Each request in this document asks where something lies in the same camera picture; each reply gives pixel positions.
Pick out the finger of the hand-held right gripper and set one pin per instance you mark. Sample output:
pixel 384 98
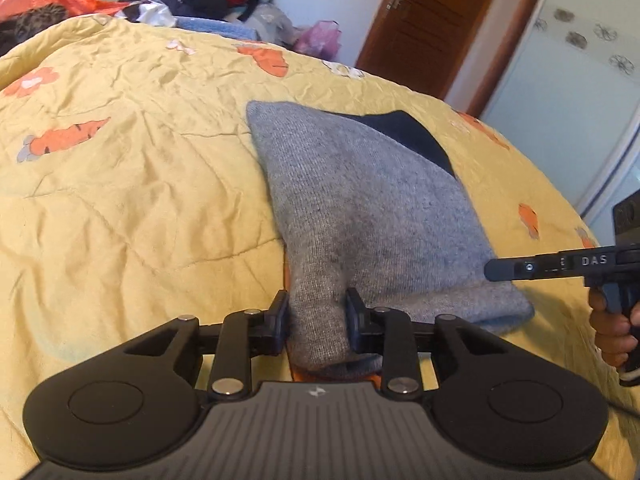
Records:
pixel 540 266

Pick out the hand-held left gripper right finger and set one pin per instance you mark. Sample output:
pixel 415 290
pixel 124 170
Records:
pixel 353 321

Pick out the person's right hand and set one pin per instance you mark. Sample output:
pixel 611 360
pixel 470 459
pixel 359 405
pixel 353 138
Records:
pixel 612 340

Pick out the white printed cloth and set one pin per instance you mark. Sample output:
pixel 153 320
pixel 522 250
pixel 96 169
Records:
pixel 147 14

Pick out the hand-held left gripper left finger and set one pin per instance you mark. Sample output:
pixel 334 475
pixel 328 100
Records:
pixel 282 321

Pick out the flower print glass wardrobe door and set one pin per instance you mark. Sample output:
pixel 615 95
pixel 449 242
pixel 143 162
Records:
pixel 570 85

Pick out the navy and grey knit sweater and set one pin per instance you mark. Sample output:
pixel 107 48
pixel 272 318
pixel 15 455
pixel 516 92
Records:
pixel 370 210

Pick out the navy garment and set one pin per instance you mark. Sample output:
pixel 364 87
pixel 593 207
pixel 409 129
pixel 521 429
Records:
pixel 165 0

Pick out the brown wooden door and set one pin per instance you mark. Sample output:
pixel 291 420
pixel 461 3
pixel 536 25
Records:
pixel 425 25

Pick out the blue towel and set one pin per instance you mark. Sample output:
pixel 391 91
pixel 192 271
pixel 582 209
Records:
pixel 215 27

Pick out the yellow carrot print quilt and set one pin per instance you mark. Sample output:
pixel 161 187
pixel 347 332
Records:
pixel 125 170

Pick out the pale grey-blue cloth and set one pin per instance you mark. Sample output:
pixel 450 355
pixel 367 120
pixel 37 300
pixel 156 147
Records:
pixel 270 22

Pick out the leopard print cloth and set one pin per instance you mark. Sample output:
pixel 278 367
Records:
pixel 30 22

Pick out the pink plastic bag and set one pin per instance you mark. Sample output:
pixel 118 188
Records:
pixel 320 40

